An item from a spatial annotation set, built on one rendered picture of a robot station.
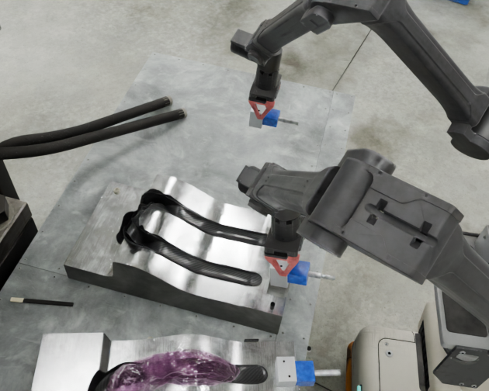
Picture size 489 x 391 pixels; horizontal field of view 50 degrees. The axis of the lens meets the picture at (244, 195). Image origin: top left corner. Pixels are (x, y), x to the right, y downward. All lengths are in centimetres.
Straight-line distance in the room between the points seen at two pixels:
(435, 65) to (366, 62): 243
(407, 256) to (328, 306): 170
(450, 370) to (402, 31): 62
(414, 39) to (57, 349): 84
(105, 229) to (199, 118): 51
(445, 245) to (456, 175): 232
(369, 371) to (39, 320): 103
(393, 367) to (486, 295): 123
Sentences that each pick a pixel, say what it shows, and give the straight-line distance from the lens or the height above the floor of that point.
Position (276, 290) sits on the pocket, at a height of 86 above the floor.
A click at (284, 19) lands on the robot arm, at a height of 134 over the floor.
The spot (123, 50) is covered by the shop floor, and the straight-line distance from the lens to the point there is 329.
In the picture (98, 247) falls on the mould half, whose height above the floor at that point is 86.
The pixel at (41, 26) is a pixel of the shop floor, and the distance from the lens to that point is 357.
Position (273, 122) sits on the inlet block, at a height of 93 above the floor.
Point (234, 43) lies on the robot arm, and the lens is 133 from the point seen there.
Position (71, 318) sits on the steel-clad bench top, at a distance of 125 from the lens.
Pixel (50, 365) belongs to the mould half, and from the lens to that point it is 109.
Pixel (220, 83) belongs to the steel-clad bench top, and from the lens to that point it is 175.
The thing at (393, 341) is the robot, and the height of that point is 28.
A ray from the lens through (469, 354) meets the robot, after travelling 104.
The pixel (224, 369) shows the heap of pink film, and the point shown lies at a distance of 107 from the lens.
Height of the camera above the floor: 189
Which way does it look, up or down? 50 degrees down
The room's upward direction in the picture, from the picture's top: 6 degrees clockwise
